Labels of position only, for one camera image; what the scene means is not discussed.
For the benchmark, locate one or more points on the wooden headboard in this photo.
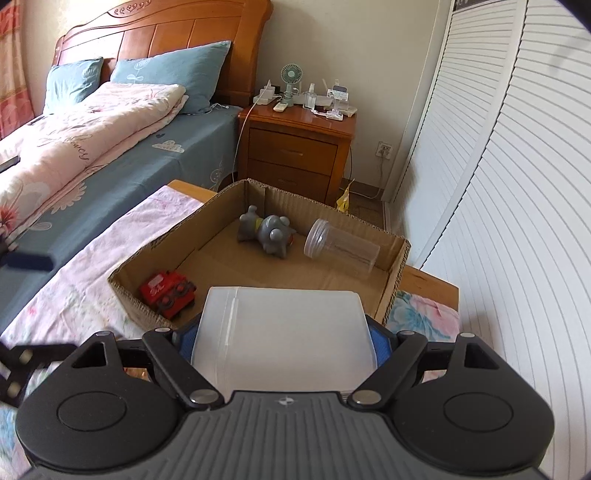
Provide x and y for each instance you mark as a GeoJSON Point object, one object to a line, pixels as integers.
{"type": "Point", "coordinates": [184, 32]}

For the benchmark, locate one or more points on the small blue pillow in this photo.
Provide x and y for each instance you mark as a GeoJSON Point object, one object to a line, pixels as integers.
{"type": "Point", "coordinates": [71, 85]}

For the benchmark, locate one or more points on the wall socket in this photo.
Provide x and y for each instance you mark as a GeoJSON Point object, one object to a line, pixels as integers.
{"type": "Point", "coordinates": [384, 150]}

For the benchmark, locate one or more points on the grey toy animal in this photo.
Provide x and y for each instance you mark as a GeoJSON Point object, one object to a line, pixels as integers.
{"type": "Point", "coordinates": [268, 233]}

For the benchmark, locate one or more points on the white plastic bottle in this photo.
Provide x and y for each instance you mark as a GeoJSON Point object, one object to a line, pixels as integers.
{"type": "Point", "coordinates": [281, 339]}

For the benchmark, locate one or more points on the red patterned curtain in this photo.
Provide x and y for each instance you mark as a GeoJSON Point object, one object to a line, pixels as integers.
{"type": "Point", "coordinates": [14, 69]}

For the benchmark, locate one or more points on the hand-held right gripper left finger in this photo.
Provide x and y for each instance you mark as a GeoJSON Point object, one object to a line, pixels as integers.
{"type": "Point", "coordinates": [185, 344]}

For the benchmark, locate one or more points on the white remote control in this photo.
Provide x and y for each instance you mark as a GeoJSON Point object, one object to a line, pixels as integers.
{"type": "Point", "coordinates": [280, 107]}

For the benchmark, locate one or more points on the phone stand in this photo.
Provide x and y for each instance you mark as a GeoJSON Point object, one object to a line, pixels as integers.
{"type": "Point", "coordinates": [339, 97]}

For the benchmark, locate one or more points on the floral pink cloth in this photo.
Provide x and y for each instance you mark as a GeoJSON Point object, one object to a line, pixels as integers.
{"type": "Point", "coordinates": [87, 281]}

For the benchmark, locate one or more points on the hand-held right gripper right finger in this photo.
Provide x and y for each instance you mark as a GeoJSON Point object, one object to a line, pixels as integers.
{"type": "Point", "coordinates": [382, 345]}

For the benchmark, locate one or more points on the pink floral quilt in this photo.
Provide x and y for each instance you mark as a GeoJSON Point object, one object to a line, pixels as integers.
{"type": "Point", "coordinates": [92, 134]}

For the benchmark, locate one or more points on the wooden nightstand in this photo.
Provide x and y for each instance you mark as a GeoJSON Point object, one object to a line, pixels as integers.
{"type": "Point", "coordinates": [295, 152]}

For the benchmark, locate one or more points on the dark flat object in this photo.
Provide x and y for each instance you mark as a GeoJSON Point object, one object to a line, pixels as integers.
{"type": "Point", "coordinates": [9, 164]}

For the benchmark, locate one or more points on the yellow bag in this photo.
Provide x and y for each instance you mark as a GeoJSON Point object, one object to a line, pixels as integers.
{"type": "Point", "coordinates": [344, 198]}

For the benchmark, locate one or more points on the bed with blue sheet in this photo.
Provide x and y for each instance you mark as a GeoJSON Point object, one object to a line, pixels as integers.
{"type": "Point", "coordinates": [184, 147]}

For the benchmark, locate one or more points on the clear spray bottle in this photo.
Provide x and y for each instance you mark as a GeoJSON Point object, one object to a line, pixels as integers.
{"type": "Point", "coordinates": [310, 97]}

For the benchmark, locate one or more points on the white louvered wardrobe door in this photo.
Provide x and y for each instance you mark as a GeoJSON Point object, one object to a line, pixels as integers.
{"type": "Point", "coordinates": [535, 230]}
{"type": "Point", "coordinates": [461, 115]}

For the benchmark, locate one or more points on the clear plastic jar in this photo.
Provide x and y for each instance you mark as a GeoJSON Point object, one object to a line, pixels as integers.
{"type": "Point", "coordinates": [344, 251]}

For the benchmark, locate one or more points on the white power strip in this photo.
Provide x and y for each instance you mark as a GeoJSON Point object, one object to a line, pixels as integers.
{"type": "Point", "coordinates": [265, 98]}

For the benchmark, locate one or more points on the large blue pillow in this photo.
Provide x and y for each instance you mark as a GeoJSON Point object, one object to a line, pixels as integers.
{"type": "Point", "coordinates": [184, 76]}

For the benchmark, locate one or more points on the red toy car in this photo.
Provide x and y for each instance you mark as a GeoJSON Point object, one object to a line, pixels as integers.
{"type": "Point", "coordinates": [166, 293]}

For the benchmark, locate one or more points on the cardboard box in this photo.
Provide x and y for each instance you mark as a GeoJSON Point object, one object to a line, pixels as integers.
{"type": "Point", "coordinates": [217, 251]}

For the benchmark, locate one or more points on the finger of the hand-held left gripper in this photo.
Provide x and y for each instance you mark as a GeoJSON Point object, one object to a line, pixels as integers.
{"type": "Point", "coordinates": [27, 261]}
{"type": "Point", "coordinates": [39, 353]}

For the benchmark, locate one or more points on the small green desk fan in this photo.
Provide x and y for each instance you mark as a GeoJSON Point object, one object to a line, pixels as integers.
{"type": "Point", "coordinates": [291, 76]}

